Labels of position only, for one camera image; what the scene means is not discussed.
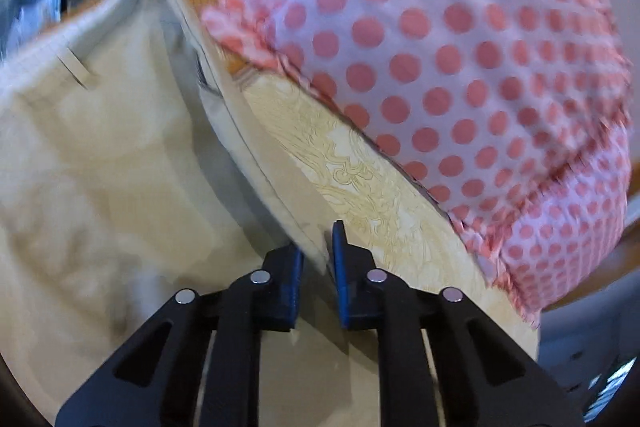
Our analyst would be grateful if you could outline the beige khaki pants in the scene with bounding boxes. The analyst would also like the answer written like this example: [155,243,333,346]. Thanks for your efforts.
[1,0,352,426]

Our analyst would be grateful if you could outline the cream orange patterned bedsheet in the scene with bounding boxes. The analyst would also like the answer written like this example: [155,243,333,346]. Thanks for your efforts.
[64,0,542,427]

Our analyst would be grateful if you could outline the upper pink polka dot pillow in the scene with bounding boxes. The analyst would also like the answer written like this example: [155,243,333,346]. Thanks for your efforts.
[202,0,631,317]

